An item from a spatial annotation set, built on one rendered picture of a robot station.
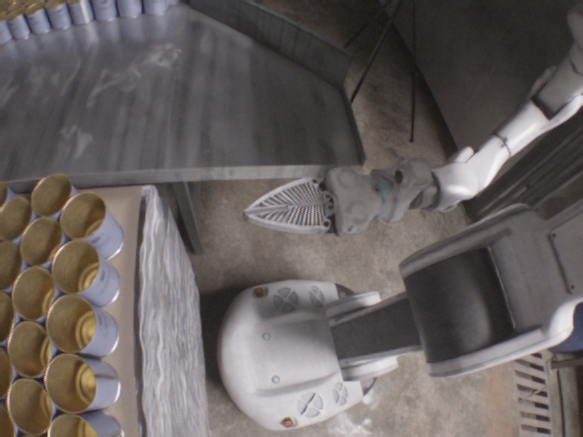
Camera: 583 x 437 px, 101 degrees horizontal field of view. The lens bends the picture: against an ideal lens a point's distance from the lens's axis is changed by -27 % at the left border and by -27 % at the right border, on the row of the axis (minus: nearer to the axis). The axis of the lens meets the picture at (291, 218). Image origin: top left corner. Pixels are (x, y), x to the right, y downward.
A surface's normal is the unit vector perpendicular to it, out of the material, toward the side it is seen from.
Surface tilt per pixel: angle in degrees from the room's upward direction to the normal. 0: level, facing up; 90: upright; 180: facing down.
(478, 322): 23
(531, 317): 81
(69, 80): 0
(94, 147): 0
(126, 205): 2
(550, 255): 82
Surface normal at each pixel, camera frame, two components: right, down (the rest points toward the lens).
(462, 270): -0.24, -0.34
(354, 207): 0.15, -0.29
